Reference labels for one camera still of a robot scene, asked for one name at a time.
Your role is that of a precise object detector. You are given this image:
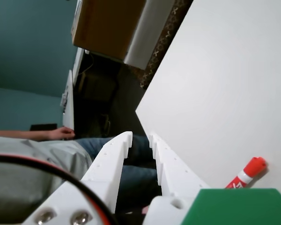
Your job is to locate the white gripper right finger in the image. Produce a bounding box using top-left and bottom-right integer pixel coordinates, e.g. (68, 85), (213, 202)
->
(149, 133), (212, 199)

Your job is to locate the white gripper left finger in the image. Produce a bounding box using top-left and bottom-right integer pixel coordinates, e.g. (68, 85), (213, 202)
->
(21, 131), (133, 225)

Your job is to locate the red dry erase marker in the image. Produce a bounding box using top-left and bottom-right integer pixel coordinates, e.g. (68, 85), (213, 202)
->
(224, 156), (268, 189)

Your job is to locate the person's hand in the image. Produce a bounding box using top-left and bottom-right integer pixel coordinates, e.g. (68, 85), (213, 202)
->
(47, 126), (76, 141)

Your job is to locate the person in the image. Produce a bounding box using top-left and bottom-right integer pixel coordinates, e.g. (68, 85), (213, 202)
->
(0, 135), (163, 220)

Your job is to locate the white furniture panel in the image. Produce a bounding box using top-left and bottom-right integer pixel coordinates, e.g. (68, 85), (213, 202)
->
(61, 48), (85, 131)

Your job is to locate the black flat device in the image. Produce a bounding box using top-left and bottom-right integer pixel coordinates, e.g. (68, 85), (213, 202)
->
(30, 123), (58, 132)

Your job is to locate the brown patterned mat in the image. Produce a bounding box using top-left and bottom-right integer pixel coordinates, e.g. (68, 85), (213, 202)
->
(139, 0), (194, 90)

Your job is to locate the white foam block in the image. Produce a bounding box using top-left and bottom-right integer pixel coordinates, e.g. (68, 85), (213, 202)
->
(123, 0), (177, 71)

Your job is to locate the brown cardboard box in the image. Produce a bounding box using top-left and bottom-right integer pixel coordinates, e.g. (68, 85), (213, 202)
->
(71, 0), (148, 62)

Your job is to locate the red black servo wire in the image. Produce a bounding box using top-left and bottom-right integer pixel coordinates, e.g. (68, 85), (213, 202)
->
(0, 153), (118, 225)

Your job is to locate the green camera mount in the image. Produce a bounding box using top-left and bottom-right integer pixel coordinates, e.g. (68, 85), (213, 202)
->
(179, 187), (281, 225)

